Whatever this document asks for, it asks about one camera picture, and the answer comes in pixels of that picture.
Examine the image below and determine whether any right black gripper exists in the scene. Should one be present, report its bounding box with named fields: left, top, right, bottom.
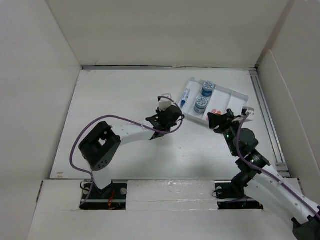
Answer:
left=207, top=111, right=243, bottom=157

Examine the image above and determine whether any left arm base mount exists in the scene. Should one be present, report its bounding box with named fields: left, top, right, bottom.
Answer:
left=79, top=180, right=128, bottom=211

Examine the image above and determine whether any white organizer tray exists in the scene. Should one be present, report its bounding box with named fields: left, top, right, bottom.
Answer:
left=178, top=77, right=249, bottom=126

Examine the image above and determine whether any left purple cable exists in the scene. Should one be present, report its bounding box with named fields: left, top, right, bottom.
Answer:
left=69, top=96, right=186, bottom=205

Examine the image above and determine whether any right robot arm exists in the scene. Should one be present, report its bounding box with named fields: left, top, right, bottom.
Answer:
left=207, top=109, right=320, bottom=240

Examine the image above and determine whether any pink highlighter marker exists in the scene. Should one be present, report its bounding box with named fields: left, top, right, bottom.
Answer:
left=226, top=108, right=234, bottom=117

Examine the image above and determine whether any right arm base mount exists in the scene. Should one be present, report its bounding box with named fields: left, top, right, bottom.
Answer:
left=211, top=172, right=264, bottom=210

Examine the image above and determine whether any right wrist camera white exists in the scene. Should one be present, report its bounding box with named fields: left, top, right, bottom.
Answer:
left=241, top=106, right=255, bottom=118

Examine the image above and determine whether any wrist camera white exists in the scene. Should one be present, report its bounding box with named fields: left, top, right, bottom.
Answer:
left=158, top=93, right=172, bottom=112
left=241, top=106, right=255, bottom=118

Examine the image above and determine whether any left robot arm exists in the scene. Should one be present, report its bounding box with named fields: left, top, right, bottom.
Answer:
left=78, top=105, right=185, bottom=199

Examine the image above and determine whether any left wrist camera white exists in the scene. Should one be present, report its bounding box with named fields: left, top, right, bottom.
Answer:
left=158, top=93, right=172, bottom=112

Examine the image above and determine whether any aluminium rail right side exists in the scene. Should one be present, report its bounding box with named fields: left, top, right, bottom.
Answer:
left=249, top=69, right=292, bottom=179

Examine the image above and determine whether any aluminium rail back edge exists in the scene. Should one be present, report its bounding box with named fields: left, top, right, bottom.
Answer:
left=82, top=65, right=257, bottom=71

